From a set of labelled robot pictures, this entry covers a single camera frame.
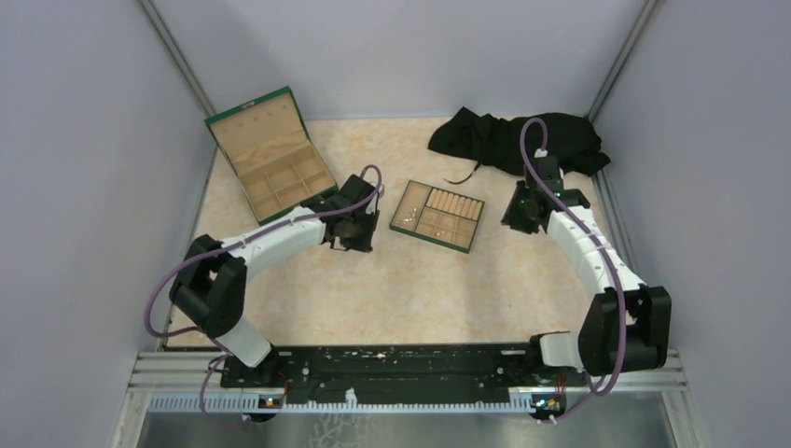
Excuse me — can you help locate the black cloth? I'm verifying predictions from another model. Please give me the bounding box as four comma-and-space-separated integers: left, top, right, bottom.
427, 107, 611, 176

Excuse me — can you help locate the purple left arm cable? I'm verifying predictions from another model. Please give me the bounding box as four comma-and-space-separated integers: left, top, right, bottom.
143, 164, 384, 431

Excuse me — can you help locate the aluminium frame rail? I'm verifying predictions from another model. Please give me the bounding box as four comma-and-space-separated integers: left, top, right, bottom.
126, 349, 687, 415

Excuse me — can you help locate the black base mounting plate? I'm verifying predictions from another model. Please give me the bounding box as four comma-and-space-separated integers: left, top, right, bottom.
220, 343, 585, 405

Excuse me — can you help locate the green jewelry box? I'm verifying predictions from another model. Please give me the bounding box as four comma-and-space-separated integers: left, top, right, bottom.
204, 86, 338, 225

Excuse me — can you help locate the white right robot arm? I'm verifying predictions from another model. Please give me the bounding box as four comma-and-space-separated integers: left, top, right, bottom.
501, 152, 672, 385

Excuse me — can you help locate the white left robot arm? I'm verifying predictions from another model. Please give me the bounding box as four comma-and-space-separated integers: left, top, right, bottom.
166, 175, 382, 386

